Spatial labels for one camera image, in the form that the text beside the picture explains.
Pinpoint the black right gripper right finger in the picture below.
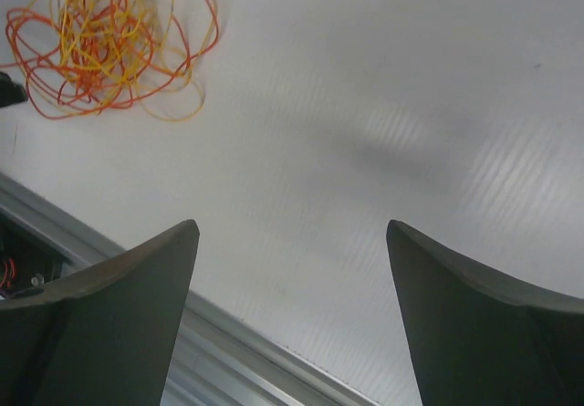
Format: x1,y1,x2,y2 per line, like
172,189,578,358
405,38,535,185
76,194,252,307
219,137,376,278
387,220,583,405

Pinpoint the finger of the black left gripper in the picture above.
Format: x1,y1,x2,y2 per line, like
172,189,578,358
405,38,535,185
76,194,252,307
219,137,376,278
0,72,28,108

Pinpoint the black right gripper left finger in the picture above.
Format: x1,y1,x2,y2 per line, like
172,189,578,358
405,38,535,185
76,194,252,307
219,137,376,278
1,220,199,405

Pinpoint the orange cable tangle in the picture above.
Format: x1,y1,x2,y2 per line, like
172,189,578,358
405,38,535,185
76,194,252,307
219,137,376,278
0,0,220,120

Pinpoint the aluminium table frame rail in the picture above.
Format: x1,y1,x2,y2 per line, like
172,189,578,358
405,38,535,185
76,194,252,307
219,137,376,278
1,175,370,405

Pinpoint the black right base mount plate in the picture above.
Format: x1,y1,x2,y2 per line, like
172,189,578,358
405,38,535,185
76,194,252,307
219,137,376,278
1,214,68,299

